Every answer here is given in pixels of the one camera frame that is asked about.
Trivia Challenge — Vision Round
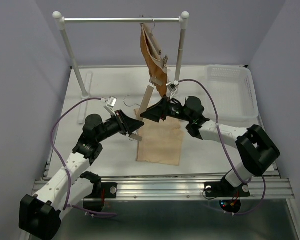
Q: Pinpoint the purple cable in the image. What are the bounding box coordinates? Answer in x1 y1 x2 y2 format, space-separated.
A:
178 79 267 218
51 96 118 218

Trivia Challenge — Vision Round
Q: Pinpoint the white clothes rack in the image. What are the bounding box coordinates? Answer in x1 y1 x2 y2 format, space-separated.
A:
52 10 190 125

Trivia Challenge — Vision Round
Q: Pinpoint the aluminium mounting rail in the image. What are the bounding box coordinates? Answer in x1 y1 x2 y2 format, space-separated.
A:
32 174 297 201

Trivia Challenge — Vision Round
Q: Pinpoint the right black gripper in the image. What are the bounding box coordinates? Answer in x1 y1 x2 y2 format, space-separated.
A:
140 94 192 123

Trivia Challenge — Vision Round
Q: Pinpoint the beige underwear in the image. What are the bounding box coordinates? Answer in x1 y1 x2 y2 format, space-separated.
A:
136 117 185 166

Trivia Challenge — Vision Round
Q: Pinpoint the white plastic basket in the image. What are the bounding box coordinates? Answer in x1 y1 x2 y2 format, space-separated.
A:
205 65 259 122

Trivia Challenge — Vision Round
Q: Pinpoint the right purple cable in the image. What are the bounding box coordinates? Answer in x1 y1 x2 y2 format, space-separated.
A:
178 79 267 218

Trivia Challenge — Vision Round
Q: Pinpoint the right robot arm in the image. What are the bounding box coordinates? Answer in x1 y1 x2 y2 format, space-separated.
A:
141 96 280 198

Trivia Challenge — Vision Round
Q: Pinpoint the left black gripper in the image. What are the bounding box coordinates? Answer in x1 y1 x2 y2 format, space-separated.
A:
96 109 144 143

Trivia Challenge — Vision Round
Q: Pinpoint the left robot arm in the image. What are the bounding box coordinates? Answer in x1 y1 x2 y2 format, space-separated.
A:
19 110 144 240

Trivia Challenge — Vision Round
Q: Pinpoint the wooden clip hanger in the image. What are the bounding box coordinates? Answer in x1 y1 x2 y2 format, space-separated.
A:
123 76 163 143

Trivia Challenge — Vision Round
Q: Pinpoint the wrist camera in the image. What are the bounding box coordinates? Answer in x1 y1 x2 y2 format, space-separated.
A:
166 81 180 99
104 96 117 115

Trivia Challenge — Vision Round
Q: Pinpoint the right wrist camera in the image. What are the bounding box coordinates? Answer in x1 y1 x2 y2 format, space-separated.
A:
166 81 180 99

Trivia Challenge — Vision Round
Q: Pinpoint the brown underwear on hanger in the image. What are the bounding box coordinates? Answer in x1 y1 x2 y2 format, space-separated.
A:
140 24 168 97

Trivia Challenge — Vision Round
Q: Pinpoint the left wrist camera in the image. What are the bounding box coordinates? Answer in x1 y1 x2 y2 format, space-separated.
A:
104 96 117 115

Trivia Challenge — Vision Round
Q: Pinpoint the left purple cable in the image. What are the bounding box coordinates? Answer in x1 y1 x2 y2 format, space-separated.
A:
51 96 118 218

